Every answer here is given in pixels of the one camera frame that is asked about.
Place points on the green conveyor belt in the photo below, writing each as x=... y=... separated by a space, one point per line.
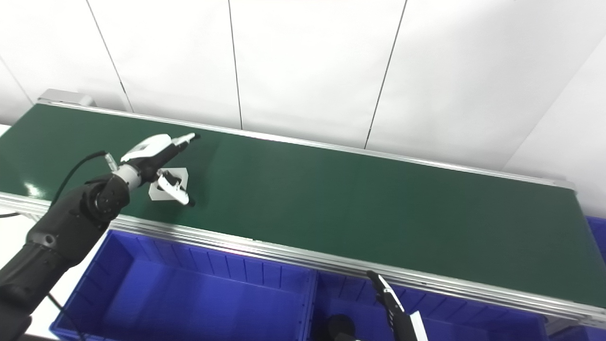
x=355 y=203
x=284 y=251

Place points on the grey conveyor motor box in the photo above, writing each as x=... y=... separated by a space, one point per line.
x=66 y=96

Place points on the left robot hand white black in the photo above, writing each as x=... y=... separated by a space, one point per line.
x=149 y=149

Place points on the white square part round hole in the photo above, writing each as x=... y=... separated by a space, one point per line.
x=182 y=174

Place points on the black part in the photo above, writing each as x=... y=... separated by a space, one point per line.
x=341 y=324

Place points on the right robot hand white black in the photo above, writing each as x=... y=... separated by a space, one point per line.
x=400 y=322

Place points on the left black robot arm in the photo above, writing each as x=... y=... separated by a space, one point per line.
x=61 y=232

